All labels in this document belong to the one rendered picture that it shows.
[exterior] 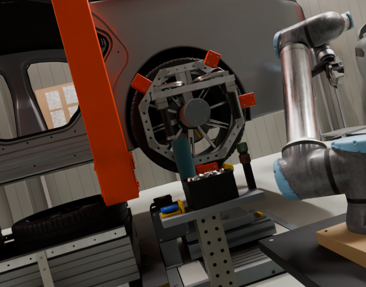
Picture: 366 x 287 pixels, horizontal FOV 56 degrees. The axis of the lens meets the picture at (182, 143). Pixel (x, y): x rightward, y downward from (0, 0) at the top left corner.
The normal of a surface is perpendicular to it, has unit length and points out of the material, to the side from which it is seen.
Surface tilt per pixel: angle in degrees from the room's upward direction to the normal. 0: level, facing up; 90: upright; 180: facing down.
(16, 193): 90
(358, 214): 70
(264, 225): 90
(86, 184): 90
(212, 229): 90
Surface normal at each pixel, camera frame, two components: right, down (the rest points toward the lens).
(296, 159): -0.66, -0.41
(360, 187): -0.70, 0.19
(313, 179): -0.53, 0.15
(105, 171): 0.14, -0.01
